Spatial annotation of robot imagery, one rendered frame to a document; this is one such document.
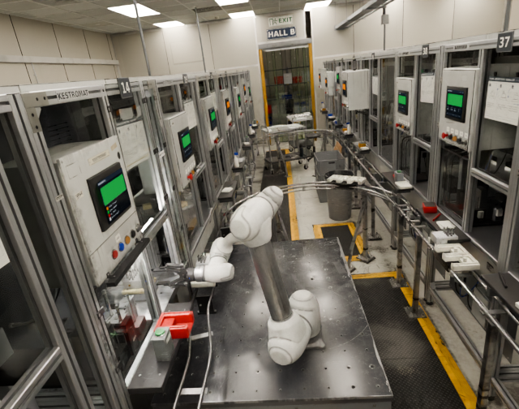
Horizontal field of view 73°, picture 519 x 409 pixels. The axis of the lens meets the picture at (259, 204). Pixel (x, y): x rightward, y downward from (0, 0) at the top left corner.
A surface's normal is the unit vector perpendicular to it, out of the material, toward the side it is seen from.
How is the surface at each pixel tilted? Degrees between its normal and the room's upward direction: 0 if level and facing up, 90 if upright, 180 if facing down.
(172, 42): 90
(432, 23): 90
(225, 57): 90
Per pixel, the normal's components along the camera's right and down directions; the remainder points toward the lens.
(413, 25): -0.05, 0.36
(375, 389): -0.11, -0.93
